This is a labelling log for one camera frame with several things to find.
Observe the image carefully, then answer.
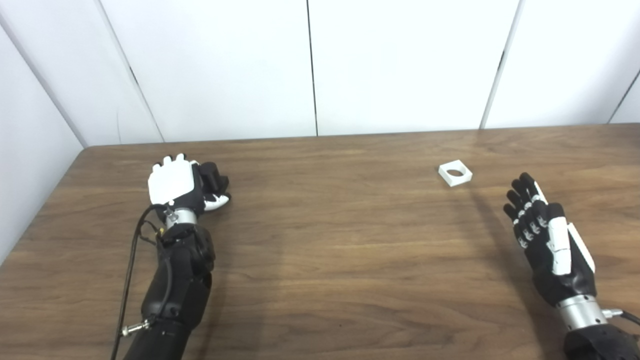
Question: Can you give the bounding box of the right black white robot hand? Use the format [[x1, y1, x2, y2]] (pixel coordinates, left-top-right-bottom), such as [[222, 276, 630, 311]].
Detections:
[[503, 172, 598, 308]]

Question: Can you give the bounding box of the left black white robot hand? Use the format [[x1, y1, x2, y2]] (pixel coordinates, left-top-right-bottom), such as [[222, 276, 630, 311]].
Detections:
[[147, 153, 232, 224]]

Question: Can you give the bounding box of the black peg with base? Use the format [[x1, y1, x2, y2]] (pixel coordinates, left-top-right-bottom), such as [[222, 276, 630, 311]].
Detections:
[[199, 161, 231, 197]]

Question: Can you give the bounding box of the white square piece with hole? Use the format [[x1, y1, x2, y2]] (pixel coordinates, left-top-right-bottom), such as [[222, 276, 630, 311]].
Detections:
[[438, 159, 473, 188]]

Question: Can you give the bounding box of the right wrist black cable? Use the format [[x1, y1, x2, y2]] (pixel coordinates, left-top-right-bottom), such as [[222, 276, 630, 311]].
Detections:
[[602, 308, 640, 327]]

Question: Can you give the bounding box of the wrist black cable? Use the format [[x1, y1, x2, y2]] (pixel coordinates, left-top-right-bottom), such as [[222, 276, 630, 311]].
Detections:
[[602, 308, 640, 327], [110, 203, 173, 360]]

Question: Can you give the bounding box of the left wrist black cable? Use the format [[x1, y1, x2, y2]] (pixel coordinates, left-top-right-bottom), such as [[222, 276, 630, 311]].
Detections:
[[110, 203, 173, 360]]

